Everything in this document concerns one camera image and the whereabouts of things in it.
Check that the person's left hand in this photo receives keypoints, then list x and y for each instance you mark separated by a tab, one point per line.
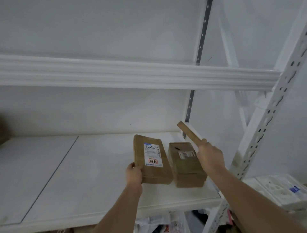
134	176

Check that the person's right hand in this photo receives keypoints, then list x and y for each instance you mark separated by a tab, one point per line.
211	158

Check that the brown envelope parcel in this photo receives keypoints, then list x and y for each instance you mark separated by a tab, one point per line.
189	133

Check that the pile of plastic mailer bags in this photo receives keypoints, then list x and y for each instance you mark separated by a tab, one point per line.
153	223

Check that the white metal shelving rack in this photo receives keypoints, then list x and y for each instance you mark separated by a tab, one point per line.
144	72

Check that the person's left forearm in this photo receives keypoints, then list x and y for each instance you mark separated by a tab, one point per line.
120	211

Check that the person's right forearm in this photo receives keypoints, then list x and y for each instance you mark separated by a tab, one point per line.
251	199

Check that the white open foam container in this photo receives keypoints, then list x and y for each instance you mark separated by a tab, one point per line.
275	189

